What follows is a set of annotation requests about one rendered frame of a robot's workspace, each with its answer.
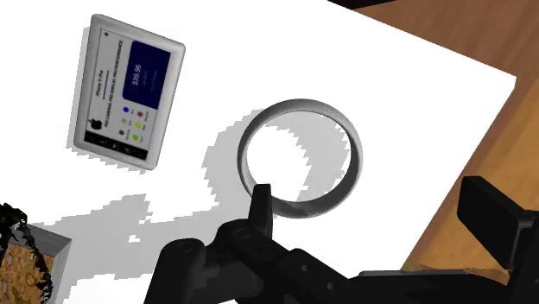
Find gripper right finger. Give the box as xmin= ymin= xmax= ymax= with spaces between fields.
xmin=456 ymin=175 xmax=539 ymax=304

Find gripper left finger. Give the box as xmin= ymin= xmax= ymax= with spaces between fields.
xmin=143 ymin=183 xmax=351 ymax=304

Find grey ring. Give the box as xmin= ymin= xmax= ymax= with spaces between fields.
xmin=237 ymin=98 xmax=364 ymax=219

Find black jagged plant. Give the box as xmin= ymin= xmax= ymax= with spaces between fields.
xmin=0 ymin=202 xmax=54 ymax=304

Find grey tablet with lit screen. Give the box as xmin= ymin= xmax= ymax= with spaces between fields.
xmin=73 ymin=13 xmax=187 ymax=171

